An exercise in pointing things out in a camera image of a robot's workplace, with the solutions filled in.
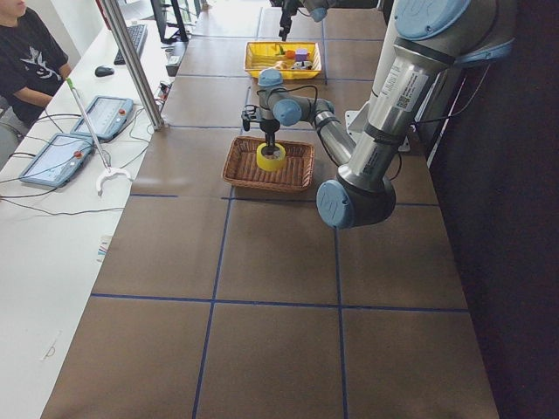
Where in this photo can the white reach grabber tool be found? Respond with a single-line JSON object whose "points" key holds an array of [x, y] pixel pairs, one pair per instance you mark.
{"points": [[109, 171]]}

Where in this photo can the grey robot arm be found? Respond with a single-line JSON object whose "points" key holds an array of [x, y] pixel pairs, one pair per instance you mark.
{"points": [[318, 9], [423, 39]]}

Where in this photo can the black computer mouse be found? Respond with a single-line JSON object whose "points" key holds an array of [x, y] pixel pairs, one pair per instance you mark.
{"points": [[103, 71]]}

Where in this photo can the upper blue teach pendant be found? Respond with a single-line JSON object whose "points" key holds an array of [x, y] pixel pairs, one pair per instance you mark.
{"points": [[109, 115]]}

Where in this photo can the yellow-green tape roll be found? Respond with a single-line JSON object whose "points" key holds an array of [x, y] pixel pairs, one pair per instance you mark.
{"points": [[270, 158]]}

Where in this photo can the blue teach pendant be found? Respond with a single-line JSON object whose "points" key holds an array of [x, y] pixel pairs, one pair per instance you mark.
{"points": [[58, 161], [109, 115]]}

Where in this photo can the lower blue teach pendant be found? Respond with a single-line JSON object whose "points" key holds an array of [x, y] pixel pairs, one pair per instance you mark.
{"points": [[58, 161]]}

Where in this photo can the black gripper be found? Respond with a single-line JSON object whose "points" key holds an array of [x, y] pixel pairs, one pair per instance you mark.
{"points": [[269, 128], [286, 10]]}

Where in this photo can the seated person black shirt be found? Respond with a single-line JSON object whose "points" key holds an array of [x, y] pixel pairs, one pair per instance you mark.
{"points": [[33, 65]]}

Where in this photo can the orange toy carrot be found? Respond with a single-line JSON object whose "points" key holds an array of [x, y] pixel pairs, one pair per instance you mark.
{"points": [[284, 52]]}

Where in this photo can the yellow woven plastic basket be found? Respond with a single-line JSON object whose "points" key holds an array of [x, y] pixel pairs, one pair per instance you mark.
{"points": [[261, 55]]}

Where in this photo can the black white panda figure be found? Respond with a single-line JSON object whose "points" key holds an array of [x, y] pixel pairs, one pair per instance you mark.
{"points": [[298, 66]]}

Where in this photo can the aluminium frame post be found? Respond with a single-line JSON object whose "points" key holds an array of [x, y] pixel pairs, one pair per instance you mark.
{"points": [[119, 29]]}

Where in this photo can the brown wicker basket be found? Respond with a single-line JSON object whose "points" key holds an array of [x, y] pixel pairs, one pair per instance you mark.
{"points": [[289, 169]]}

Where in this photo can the purple foam block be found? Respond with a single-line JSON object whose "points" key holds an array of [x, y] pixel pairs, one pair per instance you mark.
{"points": [[301, 55]]}

